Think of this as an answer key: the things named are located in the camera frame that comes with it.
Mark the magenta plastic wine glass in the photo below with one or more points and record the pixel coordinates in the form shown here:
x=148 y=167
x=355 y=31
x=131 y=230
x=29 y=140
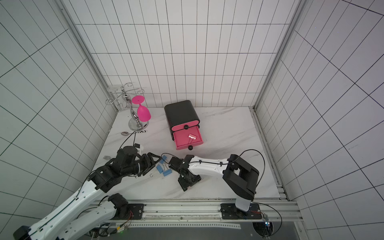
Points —
x=142 y=112

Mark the black drawer cabinet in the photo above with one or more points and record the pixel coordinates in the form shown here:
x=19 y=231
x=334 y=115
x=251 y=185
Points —
x=180 y=112

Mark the blue binder clip lower left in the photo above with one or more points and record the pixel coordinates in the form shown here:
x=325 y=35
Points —
x=167 y=172

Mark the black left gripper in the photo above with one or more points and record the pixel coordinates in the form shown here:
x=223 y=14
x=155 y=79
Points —
x=150 y=155

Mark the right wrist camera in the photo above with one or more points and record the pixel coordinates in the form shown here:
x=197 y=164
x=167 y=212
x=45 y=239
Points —
x=175 y=164

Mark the blue binder clip top left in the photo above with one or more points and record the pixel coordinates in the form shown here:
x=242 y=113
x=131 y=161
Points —
x=163 y=160

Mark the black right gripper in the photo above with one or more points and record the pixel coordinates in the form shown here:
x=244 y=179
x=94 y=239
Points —
x=184 y=167

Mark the blue binder clip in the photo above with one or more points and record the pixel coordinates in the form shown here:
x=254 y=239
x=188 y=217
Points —
x=163 y=160
x=167 y=172
x=158 y=170

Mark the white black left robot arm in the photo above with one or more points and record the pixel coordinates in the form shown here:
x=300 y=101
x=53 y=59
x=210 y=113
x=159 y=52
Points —
x=67 y=221

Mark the chrome glass rack stand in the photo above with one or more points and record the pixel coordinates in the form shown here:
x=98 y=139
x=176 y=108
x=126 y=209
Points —
x=134 y=123

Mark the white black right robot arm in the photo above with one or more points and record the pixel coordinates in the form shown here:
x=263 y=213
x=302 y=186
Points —
x=238 y=174

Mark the clear wine glass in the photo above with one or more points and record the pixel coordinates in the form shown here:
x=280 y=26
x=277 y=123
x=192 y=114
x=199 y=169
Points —
x=117 y=99

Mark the pink top drawer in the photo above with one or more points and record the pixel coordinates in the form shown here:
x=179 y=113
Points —
x=185 y=126

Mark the pink drawer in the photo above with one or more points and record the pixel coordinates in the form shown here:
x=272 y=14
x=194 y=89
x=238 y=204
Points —
x=185 y=126
x=182 y=140

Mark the pink binder clip lone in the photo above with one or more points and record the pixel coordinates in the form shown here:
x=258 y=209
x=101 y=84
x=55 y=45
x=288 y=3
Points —
x=193 y=137

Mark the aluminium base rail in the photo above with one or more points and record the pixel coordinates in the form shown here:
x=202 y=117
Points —
x=209 y=213

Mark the blue binder clip far left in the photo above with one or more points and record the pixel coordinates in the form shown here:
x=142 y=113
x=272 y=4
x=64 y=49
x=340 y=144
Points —
x=158 y=170

